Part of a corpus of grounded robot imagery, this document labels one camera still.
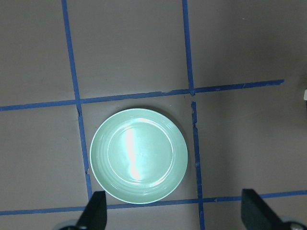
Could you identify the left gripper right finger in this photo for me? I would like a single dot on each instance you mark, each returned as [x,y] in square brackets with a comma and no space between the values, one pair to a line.
[257,215]

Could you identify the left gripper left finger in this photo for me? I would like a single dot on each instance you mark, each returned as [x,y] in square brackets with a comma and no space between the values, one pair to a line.
[94,216]

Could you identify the white rice cooker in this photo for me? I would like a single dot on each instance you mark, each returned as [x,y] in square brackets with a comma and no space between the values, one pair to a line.
[305,95]

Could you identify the green plate near left arm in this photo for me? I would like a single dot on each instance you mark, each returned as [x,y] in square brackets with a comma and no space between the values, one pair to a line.
[138,156]

